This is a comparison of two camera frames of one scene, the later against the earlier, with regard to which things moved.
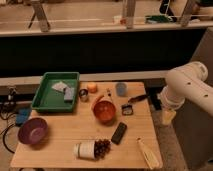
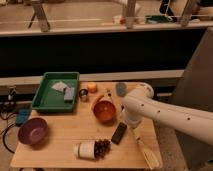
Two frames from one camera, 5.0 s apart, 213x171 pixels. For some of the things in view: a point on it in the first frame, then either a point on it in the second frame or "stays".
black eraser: [118, 133] stays
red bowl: [104, 112] stays
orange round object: [92, 87] stays
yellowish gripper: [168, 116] -> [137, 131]
